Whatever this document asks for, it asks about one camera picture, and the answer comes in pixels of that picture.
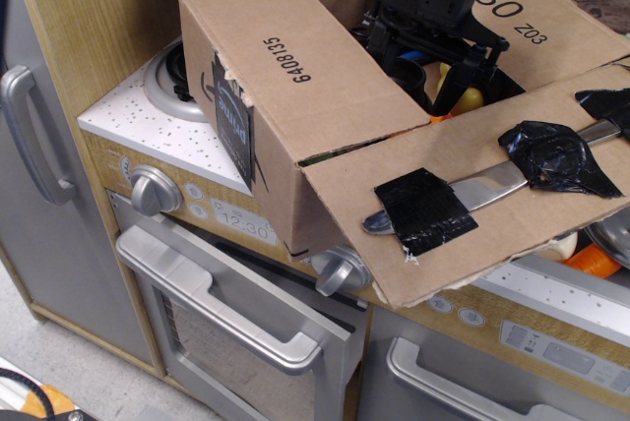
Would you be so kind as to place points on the large brown cardboard box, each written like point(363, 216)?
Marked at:
point(314, 89)

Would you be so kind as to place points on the grey toy fridge door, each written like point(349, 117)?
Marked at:
point(53, 241)

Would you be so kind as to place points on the silver stove burner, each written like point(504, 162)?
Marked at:
point(166, 85)

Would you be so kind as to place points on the right silver oven knob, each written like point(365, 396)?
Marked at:
point(339, 269)

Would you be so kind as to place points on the toy oven door with handle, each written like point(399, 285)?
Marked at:
point(249, 337)

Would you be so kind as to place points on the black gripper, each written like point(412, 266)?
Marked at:
point(444, 29)

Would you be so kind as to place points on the toy dishwasher door with handle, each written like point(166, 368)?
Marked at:
point(413, 372)

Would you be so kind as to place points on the orange toy carrot in box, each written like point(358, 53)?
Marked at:
point(433, 120)

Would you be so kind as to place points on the black prime tape label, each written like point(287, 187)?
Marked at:
point(235, 122)

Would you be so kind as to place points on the black tape patch on knife tip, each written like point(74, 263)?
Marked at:
point(424, 211)

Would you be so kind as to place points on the black tape patch right edge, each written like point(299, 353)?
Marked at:
point(610, 108)

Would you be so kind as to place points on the wooden toy kitchen unit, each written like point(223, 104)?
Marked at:
point(97, 52)

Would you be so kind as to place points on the silver table knife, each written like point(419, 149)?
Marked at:
point(492, 183)

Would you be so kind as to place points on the orange toy carrot in sink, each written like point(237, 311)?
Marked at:
point(595, 261)

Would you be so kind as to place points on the crumpled black tape patch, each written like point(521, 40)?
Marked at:
point(555, 158)

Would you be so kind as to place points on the blue plastic handle tool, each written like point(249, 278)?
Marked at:
point(412, 55)

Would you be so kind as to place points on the silver oven knob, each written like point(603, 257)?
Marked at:
point(153, 192)
point(339, 269)

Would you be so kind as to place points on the left silver oven knob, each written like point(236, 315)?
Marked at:
point(153, 192)

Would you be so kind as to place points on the orange object bottom left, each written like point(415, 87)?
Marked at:
point(60, 402)

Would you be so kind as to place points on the silver metal pan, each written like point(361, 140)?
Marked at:
point(612, 235)

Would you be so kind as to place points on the black round device with silver base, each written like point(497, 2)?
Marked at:
point(411, 77)

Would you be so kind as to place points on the yellow rubber duck toy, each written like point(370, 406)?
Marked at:
point(472, 98)

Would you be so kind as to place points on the cream toy food piece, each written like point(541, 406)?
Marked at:
point(562, 249)

